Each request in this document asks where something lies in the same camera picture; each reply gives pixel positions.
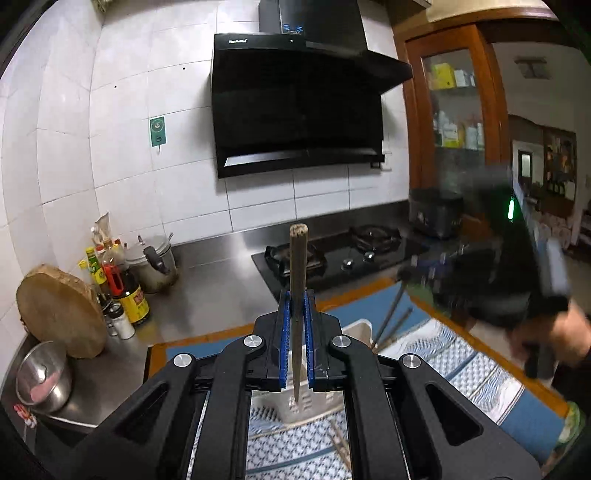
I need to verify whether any green wall socket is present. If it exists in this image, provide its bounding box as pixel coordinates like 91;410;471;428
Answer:
148;116;167;150

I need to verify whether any green yellow sauce bottle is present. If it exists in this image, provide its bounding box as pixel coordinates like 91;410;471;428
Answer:
85;246;108;285

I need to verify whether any black range hood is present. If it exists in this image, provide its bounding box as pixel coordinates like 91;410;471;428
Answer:
211;0;414;180

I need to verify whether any steel colander bowl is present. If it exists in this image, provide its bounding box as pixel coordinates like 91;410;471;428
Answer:
15;340;74;414

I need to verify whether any person's right hand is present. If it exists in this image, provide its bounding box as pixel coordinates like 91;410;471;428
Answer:
512;299;591;366

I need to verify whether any round wooden cutting board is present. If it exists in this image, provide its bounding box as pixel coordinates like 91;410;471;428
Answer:
16;263;108;360

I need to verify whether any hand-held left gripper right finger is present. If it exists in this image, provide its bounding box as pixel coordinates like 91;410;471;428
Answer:
305;291;541;480

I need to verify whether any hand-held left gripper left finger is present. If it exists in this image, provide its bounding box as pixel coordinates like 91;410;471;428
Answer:
69;291;293;480

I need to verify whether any row of wooden chopsticks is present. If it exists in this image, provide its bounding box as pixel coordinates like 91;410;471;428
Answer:
329;418;354;468

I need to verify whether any small red white figure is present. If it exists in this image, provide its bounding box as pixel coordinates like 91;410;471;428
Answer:
13;403;38;429

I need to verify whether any white shaker jar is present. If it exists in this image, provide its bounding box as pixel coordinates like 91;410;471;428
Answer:
109;305;136;340

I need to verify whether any yellow box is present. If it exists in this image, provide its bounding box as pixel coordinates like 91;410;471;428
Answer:
431;63;457;90

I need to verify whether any wooden glass-door cabinet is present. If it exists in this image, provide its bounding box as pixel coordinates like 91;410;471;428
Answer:
392;23;509;201

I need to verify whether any cream plastic chopstick holder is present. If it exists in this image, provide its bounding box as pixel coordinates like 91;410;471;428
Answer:
249;320;375;428

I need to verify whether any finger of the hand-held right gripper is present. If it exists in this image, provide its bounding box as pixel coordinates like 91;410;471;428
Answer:
397;265;445;291
413;249;462;275

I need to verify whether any black gas stove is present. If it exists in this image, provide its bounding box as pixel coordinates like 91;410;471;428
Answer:
250;224;429;297

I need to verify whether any black countertop appliance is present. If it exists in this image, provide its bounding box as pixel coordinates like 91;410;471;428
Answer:
408;186;463;240

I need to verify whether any steel pressure cooker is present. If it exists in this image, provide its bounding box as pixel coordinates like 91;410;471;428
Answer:
123;235;179;294

